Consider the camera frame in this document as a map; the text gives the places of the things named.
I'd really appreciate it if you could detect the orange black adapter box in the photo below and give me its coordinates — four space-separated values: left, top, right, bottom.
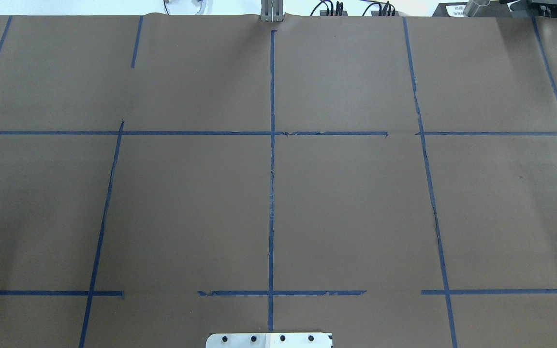
372 1 396 17
314 0 349 17

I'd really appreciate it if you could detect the metal cup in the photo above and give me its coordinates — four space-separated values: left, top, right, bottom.
463 0 491 17

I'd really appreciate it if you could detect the aluminium frame post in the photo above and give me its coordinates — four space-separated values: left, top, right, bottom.
260 0 285 23

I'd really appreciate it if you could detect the white camera pole with base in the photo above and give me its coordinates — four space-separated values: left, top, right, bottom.
205 332 334 348

